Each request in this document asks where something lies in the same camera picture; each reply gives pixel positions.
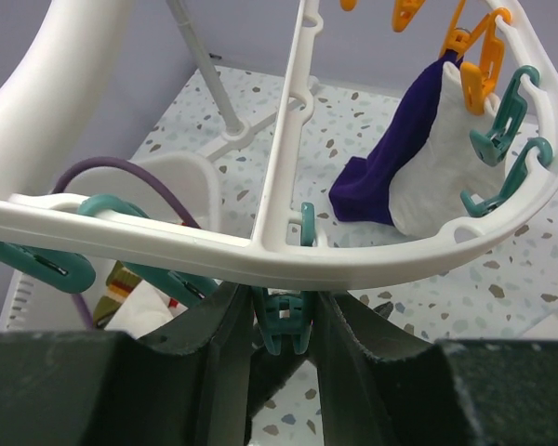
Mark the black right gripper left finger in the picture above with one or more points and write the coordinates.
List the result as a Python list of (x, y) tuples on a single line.
[(186, 383)]

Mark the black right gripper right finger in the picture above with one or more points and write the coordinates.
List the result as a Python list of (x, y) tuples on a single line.
[(380, 385)]

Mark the white sock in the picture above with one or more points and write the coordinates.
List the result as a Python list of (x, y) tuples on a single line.
[(425, 193), (144, 310)]

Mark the white drying stand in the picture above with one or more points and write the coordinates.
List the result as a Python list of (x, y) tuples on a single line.
[(297, 94)]

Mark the purple sock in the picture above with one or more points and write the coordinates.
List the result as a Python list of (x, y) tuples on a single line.
[(360, 193)]

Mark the white round clip hanger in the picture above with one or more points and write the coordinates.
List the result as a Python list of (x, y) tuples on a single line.
[(47, 101)]

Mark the green striped sock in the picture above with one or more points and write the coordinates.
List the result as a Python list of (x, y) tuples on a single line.
[(120, 283)]

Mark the teal clothes peg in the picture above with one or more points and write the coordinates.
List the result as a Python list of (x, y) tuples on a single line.
[(280, 315)]

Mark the white plastic basin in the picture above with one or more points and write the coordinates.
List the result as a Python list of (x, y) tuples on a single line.
[(32, 305)]

